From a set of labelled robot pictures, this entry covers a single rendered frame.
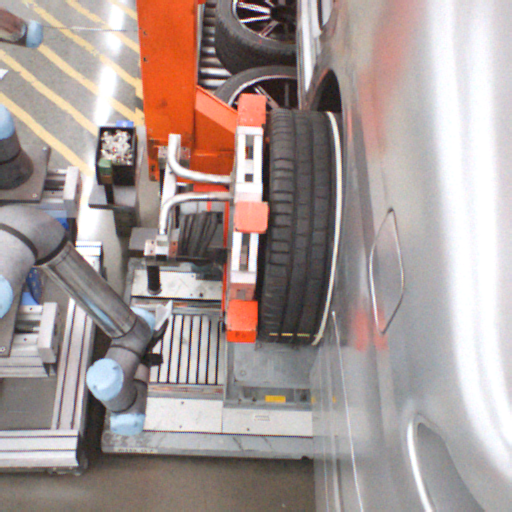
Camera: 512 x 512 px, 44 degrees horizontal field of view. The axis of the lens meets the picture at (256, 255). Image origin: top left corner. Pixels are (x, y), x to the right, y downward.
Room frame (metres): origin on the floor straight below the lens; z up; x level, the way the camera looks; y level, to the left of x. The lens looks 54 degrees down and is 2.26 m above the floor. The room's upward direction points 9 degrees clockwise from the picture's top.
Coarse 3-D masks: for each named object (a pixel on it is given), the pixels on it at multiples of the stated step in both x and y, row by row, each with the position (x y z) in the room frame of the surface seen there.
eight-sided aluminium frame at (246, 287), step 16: (240, 128) 1.21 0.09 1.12; (256, 128) 1.22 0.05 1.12; (240, 144) 1.16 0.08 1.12; (256, 144) 1.16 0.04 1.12; (240, 160) 1.10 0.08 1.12; (256, 160) 1.11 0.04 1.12; (240, 176) 1.05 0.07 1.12; (256, 176) 1.05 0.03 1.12; (240, 192) 1.00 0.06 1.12; (256, 192) 1.00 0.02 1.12; (240, 240) 0.92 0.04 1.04; (256, 240) 0.92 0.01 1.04; (240, 272) 0.86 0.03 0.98; (256, 272) 0.87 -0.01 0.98; (240, 288) 0.84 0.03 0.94
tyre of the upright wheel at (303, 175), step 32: (288, 128) 1.18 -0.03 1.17; (320, 128) 1.20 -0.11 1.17; (288, 160) 1.07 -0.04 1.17; (320, 160) 1.09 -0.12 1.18; (288, 192) 0.99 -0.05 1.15; (320, 192) 1.00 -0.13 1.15; (288, 224) 0.93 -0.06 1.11; (320, 224) 0.94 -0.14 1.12; (288, 256) 0.87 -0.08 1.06; (320, 256) 0.88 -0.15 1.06; (288, 288) 0.83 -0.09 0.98; (320, 288) 0.84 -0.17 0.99; (288, 320) 0.80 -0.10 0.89; (320, 320) 0.81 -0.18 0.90
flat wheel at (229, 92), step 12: (240, 72) 2.22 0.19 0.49; (252, 72) 2.22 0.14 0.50; (264, 72) 2.24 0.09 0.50; (276, 72) 2.25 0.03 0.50; (288, 72) 2.26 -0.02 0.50; (228, 84) 2.12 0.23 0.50; (240, 84) 2.13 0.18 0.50; (252, 84) 2.16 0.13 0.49; (264, 84) 2.19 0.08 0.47; (276, 84) 2.22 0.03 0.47; (288, 84) 2.21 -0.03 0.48; (216, 96) 2.03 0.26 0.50; (228, 96) 2.05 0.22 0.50; (276, 96) 2.22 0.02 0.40; (288, 96) 2.13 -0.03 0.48; (288, 108) 2.06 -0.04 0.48
